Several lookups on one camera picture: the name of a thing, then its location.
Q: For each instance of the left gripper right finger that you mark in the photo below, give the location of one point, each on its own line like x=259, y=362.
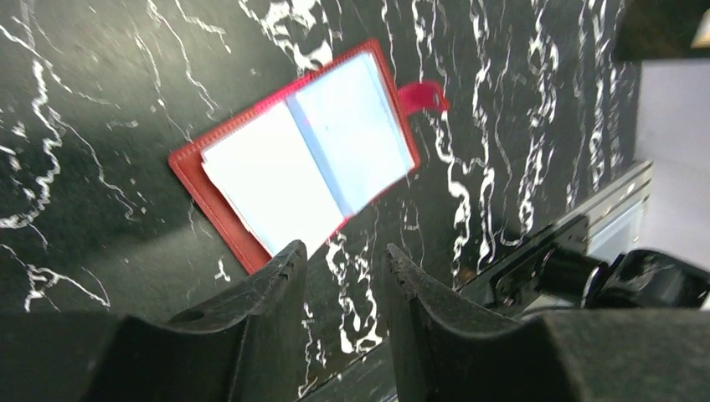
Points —
x=447, y=348

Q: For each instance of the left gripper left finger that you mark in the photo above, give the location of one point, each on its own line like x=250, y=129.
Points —
x=241, y=345

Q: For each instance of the red card holder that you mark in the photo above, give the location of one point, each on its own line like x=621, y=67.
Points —
x=300, y=163

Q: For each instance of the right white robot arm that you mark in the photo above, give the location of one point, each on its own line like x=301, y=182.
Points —
x=635, y=279

